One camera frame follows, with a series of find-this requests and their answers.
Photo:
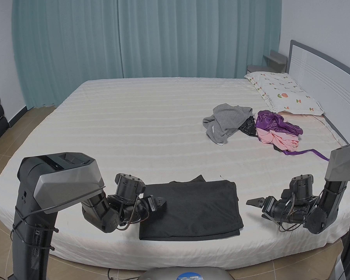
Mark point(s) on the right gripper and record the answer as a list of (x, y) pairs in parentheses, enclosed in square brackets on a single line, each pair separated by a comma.
[(278, 210)]

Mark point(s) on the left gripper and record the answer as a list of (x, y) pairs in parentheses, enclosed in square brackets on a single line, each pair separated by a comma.
[(151, 207)]

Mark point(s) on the black T-shirt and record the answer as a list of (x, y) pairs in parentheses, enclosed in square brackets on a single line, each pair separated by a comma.
[(192, 208)]

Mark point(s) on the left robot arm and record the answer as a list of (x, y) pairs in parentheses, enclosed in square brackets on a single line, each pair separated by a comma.
[(61, 179)]

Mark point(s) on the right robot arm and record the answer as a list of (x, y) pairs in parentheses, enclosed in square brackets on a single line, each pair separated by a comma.
[(329, 197)]

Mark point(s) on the bed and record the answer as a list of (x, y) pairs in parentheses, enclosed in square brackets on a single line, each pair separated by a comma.
[(134, 127)]

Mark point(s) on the pink garment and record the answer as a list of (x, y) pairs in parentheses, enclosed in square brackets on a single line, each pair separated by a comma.
[(275, 138)]

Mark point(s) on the black shiny garment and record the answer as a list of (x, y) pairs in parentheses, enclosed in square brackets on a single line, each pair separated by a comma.
[(248, 127)]

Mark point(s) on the purple garment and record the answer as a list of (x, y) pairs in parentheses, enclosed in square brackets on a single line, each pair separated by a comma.
[(269, 121)]

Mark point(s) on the grey garment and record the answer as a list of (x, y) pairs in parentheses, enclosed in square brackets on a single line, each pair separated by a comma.
[(226, 121)]

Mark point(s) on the white printed pillow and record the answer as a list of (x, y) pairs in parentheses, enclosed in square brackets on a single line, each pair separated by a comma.
[(285, 93)]

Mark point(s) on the grey bedside table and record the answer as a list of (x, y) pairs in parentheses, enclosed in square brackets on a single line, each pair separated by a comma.
[(272, 59)]

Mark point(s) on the blue-green curtain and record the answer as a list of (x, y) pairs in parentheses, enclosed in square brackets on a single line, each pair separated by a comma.
[(70, 39), (198, 31)]

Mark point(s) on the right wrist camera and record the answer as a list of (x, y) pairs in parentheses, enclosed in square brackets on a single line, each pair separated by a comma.
[(286, 193)]

